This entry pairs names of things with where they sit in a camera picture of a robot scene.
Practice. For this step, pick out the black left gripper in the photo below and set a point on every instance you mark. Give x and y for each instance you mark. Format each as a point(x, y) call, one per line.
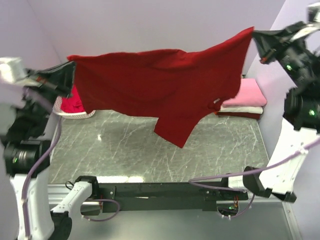
point(58, 79)

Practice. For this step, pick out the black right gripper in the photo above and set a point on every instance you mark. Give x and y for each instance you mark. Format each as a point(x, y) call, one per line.
point(270, 43)

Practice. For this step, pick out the dark red t shirt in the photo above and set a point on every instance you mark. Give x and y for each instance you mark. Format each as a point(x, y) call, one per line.
point(178, 88)

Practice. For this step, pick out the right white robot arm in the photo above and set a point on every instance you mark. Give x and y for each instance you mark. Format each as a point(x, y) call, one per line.
point(300, 127)

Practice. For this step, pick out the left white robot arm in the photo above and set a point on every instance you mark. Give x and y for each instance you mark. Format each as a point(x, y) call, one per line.
point(27, 155)

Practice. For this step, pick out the crimson t shirt in basket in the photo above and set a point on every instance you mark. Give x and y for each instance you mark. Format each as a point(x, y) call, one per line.
point(73, 104)

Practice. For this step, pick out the folded pink t shirt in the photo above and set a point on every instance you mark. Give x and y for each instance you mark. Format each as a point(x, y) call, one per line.
point(249, 95)

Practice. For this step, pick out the folded white t shirt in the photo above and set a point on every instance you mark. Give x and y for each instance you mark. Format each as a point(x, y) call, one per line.
point(242, 109)

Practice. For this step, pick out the folded red t shirt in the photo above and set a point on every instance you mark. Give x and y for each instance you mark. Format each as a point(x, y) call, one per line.
point(255, 116)

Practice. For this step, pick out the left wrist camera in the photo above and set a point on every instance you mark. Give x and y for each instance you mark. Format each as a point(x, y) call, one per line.
point(12, 70)

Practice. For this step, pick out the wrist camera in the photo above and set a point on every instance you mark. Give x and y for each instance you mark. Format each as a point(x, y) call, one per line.
point(313, 13)
point(12, 70)

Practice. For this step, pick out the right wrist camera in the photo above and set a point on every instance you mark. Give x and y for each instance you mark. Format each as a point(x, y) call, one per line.
point(313, 13)

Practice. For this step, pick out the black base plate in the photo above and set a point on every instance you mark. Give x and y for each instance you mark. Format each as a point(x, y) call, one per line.
point(166, 196)

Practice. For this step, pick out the aluminium rail frame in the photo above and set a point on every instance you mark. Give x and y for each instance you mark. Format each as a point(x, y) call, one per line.
point(58, 191)

